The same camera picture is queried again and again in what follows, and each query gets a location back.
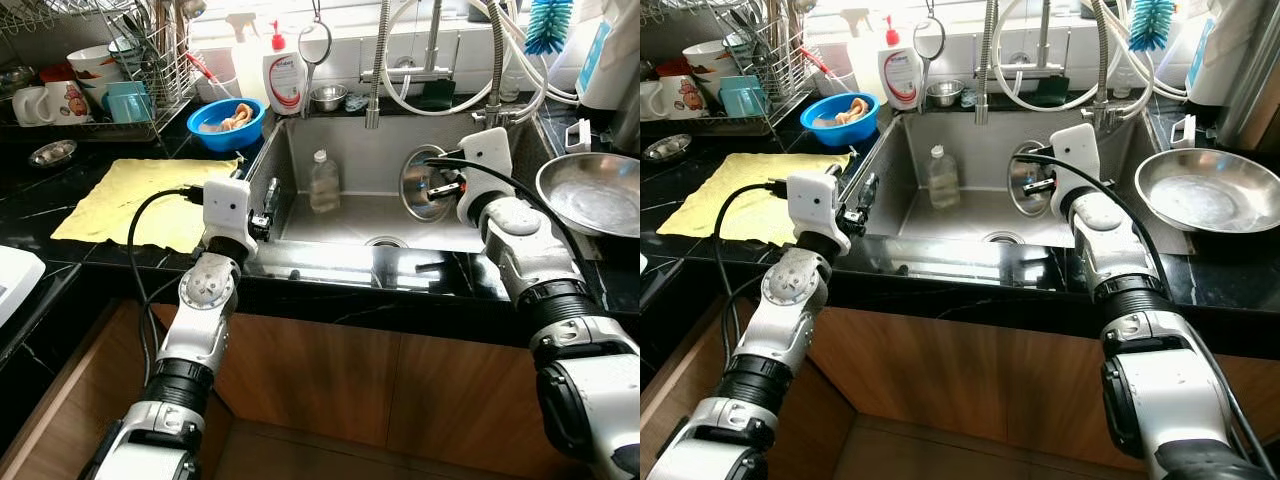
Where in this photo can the glass pot lid steel rim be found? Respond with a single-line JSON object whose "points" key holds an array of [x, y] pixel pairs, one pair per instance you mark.
{"points": [[1020, 180], [415, 185]]}

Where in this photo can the clear plastic bottle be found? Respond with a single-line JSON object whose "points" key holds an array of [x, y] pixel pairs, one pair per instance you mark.
{"points": [[942, 180], [324, 185]]}

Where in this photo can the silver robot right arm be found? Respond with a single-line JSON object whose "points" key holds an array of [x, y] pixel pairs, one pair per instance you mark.
{"points": [[1160, 400], [590, 400]]}

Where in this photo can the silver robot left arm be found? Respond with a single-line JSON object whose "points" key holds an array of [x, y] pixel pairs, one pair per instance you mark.
{"points": [[790, 300], [200, 300]]}

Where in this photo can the white kitchen appliance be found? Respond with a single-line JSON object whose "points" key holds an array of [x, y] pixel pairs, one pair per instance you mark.
{"points": [[1220, 60], [615, 60]]}

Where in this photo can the stainless steel sink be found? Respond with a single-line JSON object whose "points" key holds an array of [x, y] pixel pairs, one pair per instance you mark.
{"points": [[370, 170], [985, 170]]}

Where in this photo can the blue plastic bowl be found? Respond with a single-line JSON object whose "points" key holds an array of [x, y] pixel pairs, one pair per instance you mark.
{"points": [[838, 136], [225, 140]]}

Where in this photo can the steel sink drain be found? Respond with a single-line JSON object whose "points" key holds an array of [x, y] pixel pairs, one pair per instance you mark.
{"points": [[1004, 239], [386, 243]]}

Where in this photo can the beige scrub cloth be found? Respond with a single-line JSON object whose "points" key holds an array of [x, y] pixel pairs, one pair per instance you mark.
{"points": [[850, 112], [238, 116]]}

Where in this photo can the dark green sponge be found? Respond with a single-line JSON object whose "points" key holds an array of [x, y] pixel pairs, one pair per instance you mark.
{"points": [[1053, 92], [438, 97]]}

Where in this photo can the small steel bowl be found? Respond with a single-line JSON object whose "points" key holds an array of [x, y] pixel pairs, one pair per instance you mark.
{"points": [[944, 93], [329, 98]]}

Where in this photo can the yellow dish cloth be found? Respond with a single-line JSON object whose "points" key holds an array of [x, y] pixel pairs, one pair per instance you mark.
{"points": [[140, 205], [740, 200]]}

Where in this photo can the white soap bottle red pump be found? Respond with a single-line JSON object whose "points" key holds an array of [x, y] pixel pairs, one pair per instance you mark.
{"points": [[285, 80], [900, 75]]}

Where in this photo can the white spray bottle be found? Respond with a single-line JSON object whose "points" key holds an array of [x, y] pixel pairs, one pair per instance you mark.
{"points": [[860, 55], [245, 60]]}

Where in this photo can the small white plastic holder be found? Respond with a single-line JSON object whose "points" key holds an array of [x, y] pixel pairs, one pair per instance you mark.
{"points": [[1184, 132], [579, 136]]}

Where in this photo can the large steel plate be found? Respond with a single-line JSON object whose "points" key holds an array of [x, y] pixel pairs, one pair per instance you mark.
{"points": [[590, 195], [1210, 190]]}

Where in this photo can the metal mesh strainer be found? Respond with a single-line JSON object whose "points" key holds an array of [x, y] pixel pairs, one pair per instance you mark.
{"points": [[929, 40], [315, 45]]}

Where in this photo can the wooden sink base cabinet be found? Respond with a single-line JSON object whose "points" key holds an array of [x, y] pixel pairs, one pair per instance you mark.
{"points": [[320, 380], [950, 380]]}

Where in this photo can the blue bottle brush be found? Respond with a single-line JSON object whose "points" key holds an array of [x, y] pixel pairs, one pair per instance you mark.
{"points": [[548, 28], [1152, 25]]}

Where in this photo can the small steel dish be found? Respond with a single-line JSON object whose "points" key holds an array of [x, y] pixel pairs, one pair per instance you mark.
{"points": [[668, 148], [52, 153]]}

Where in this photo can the white cartoon print mug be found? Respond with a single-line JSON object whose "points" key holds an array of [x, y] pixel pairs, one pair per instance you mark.
{"points": [[68, 102], [686, 98]]}

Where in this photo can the white ceramic bowl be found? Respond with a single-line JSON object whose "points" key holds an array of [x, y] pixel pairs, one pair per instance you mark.
{"points": [[708, 58], [92, 62]]}

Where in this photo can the plain white mug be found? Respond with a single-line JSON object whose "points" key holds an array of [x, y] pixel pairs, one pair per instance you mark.
{"points": [[28, 106], [650, 100]]}

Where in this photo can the red bowl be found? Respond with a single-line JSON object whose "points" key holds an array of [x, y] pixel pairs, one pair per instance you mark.
{"points": [[55, 72], [675, 68]]}

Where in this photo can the stainless steel utensil holder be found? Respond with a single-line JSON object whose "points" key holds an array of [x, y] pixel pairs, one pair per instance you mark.
{"points": [[1255, 80]]}

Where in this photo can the wooden side base cabinet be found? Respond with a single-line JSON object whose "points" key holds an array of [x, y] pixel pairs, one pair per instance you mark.
{"points": [[70, 400], [690, 400]]}

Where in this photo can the white flat appliance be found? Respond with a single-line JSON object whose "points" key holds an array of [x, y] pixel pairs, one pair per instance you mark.
{"points": [[18, 280]]}

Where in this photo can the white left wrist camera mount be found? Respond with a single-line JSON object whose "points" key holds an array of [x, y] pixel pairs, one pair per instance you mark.
{"points": [[812, 200], [226, 208]]}

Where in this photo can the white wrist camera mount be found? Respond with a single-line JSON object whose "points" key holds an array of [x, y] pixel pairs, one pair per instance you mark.
{"points": [[226, 208], [490, 150], [1078, 145], [812, 200]]}

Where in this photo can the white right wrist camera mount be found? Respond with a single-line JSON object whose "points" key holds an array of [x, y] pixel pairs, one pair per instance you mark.
{"points": [[1078, 145], [490, 150]]}

